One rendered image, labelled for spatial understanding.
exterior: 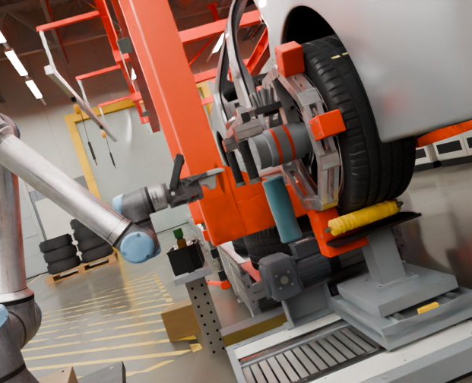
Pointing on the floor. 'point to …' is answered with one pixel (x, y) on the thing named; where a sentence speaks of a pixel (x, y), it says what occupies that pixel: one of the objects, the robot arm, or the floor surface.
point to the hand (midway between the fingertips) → (220, 169)
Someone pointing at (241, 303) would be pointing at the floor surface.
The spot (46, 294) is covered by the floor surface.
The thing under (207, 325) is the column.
